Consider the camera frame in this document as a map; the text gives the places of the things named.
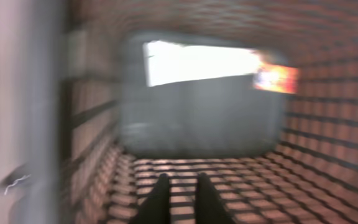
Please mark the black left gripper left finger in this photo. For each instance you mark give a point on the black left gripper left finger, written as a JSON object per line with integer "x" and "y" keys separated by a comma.
{"x": 156, "y": 207}

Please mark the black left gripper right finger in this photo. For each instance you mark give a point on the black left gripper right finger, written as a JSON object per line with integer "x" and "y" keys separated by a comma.
{"x": 208, "y": 206}

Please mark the white floral tube gold cap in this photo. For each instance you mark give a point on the white floral tube gold cap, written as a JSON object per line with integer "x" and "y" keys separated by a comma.
{"x": 169, "y": 62}

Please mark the grey plastic shopping basket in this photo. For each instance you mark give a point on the grey plastic shopping basket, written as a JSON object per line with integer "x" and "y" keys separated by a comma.
{"x": 275, "y": 158}

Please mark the small orange box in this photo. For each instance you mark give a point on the small orange box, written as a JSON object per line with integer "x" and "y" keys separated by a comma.
{"x": 276, "y": 78}

